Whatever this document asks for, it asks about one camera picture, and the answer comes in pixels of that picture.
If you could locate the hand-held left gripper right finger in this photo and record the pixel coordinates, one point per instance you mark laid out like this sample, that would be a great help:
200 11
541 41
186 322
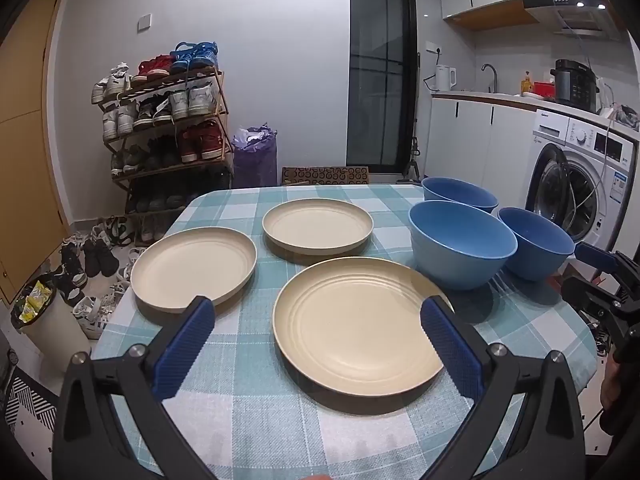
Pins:
452 350

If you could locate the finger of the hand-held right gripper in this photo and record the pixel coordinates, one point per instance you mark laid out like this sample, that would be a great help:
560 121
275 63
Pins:
587 295
597 256

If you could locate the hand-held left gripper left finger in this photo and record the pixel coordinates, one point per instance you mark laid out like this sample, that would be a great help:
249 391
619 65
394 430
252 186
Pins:
185 345

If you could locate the cream round plate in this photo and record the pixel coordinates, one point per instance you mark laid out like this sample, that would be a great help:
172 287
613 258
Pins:
195 265
317 225
350 325

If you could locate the large blue bowl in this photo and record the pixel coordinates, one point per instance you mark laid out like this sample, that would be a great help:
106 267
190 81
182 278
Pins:
457 255

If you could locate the white washing machine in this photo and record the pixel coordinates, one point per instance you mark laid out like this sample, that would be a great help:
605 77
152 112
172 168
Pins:
600 160

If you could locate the teal checked tablecloth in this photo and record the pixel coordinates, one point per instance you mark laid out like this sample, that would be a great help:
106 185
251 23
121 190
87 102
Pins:
260 410

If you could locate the scattered sneakers pile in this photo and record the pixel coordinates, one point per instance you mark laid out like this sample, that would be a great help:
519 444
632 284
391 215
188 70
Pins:
97 260

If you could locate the cream trash bin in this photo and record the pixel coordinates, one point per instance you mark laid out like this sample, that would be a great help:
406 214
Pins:
57 330

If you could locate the yellow snack wrappers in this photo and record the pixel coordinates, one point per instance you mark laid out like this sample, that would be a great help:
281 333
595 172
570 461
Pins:
35 302

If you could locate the black white striped rug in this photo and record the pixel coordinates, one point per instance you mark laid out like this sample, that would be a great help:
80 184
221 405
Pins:
30 400

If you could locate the white base cabinets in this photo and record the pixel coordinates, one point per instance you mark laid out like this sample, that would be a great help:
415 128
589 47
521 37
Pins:
475 140

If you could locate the black pressure cooker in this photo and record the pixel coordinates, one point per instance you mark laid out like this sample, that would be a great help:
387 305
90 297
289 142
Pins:
575 85

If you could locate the red box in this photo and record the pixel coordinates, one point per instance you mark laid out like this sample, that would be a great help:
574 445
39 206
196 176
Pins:
545 90

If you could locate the yellow soap bottle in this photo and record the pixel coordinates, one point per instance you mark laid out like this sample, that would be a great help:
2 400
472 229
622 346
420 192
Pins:
526 84

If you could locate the purple plastic bag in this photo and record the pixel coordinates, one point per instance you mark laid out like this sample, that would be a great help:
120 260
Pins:
255 160

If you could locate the grey stick vacuum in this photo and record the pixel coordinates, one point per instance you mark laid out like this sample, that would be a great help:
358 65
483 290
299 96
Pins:
414 150

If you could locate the metal kitchen faucet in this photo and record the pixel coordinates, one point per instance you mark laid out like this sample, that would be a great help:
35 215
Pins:
494 72

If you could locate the patterned cardboard box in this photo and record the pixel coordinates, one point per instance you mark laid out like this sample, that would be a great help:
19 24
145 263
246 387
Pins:
325 176

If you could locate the wooden shoe rack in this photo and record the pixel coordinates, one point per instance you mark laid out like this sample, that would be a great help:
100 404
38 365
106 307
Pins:
222 125

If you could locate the white electric kettle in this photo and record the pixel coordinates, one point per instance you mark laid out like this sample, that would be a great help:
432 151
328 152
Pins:
444 79

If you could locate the yellow wooden door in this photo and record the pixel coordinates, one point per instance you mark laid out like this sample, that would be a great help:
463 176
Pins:
25 160

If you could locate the steel range hood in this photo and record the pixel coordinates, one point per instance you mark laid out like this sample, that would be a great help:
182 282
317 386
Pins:
575 12

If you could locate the rows of assorted shoes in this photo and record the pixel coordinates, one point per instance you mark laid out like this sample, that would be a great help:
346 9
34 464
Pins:
195 100

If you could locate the black glass door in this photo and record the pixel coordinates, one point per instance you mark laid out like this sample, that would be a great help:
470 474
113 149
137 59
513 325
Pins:
382 60

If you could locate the white light switch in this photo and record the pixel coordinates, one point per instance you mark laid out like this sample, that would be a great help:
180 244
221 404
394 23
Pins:
144 22

